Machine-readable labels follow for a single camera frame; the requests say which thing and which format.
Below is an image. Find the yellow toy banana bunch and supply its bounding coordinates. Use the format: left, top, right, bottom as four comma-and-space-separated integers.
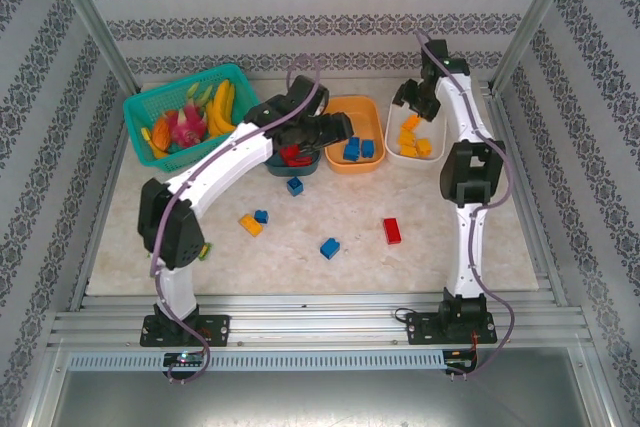
206, 78, 239, 137

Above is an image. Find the aluminium side rail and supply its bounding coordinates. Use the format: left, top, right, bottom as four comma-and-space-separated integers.
483, 77, 571, 308
68, 91, 129, 313

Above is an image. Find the slotted grey cable duct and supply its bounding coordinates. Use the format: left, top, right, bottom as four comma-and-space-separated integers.
66, 350, 447, 372

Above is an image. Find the grey metal shelf panel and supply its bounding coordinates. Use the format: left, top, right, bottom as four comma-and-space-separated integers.
49, 371, 606, 427

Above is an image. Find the white plastic container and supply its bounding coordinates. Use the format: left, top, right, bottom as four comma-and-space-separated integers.
384, 94, 448, 167

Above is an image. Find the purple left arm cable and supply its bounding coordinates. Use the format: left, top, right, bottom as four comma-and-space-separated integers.
148, 52, 324, 383

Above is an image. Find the long red lego brick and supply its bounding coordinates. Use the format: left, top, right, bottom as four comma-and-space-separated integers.
383, 217, 403, 246

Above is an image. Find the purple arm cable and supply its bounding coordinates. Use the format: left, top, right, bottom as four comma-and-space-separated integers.
414, 29, 516, 378
148, 52, 324, 383

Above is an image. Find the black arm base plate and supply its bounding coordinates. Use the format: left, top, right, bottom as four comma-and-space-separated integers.
139, 315, 231, 348
405, 311, 499, 346

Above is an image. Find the teal plastic basket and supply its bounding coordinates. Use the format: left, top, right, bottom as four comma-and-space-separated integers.
123, 63, 265, 172

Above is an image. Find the orange-red toy fruit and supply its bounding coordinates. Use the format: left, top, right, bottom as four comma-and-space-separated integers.
151, 114, 179, 148

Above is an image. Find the aluminium frame post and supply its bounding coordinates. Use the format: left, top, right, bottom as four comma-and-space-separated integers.
487, 0, 586, 93
39, 0, 141, 96

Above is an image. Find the pink toy dragon fruit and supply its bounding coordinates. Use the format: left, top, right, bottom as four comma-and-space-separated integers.
167, 99, 209, 148

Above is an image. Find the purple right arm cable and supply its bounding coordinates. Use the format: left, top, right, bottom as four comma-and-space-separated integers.
414, 29, 516, 378

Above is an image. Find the orange plastic container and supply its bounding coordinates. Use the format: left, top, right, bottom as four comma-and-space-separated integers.
323, 95, 387, 176

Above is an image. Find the aluminium mounting rail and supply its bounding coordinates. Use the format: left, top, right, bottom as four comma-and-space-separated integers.
47, 292, 589, 351

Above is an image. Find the dark teal plastic container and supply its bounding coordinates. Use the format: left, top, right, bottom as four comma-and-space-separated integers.
264, 146, 324, 179

